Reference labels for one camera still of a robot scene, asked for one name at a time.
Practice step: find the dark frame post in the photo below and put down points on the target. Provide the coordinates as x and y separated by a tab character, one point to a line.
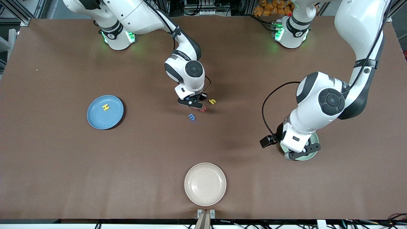
248	7

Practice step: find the brown table cover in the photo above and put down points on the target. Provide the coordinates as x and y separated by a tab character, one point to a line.
63	175

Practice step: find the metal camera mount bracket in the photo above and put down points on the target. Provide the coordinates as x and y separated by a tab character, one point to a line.
212	212

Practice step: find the blue lowercase foam letter m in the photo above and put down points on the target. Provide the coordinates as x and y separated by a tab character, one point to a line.
191	117

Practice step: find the yellow uppercase foam letter H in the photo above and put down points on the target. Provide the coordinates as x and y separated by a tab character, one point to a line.
106	107

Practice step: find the green plate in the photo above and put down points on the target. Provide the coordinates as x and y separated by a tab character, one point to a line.
315	140

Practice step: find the white box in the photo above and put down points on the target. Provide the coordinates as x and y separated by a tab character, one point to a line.
321	224

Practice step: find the yellow lowercase foam letter h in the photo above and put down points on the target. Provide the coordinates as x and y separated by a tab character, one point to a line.
212	101

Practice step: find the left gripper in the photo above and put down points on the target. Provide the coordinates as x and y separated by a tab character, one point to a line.
277	135

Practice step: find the beige plate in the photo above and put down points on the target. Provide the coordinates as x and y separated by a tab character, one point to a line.
205	184

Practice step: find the tan camera support post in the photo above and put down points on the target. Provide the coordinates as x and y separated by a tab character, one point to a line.
203	222

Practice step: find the blue plate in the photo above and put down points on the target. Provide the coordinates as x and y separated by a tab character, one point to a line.
95	117

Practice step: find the orange snack bag pile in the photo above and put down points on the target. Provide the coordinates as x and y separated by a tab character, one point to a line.
270	8

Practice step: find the grey side frame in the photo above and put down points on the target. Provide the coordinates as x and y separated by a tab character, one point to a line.
4	47

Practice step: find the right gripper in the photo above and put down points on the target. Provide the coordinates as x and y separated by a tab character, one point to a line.
201	95

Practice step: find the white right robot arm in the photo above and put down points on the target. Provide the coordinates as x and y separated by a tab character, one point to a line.
136	16

